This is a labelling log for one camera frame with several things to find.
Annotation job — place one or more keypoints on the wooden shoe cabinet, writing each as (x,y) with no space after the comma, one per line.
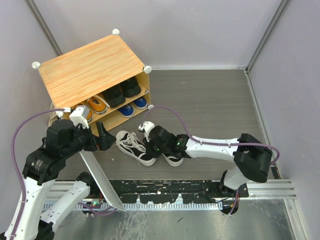
(89,71)

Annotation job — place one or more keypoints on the white cabinet door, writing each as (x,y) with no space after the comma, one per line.
(102,181)

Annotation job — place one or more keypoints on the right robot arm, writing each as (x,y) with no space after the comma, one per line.
(252,158)

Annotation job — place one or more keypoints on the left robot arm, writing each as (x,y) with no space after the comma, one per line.
(42,167)

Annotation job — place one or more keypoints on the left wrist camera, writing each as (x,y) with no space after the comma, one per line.
(78,117)

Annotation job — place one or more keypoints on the grey slotted cable duct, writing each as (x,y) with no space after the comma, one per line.
(176,206)

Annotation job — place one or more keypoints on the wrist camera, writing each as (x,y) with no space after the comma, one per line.
(146,128)
(78,117)

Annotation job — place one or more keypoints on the orange sneaker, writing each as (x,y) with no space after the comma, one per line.
(88,114)
(98,104)

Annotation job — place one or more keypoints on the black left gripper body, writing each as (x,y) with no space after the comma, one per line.
(89,139)

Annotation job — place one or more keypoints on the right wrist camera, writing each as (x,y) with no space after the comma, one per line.
(146,128)

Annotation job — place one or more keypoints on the blue sneaker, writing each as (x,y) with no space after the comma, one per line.
(126,111)
(140,103)

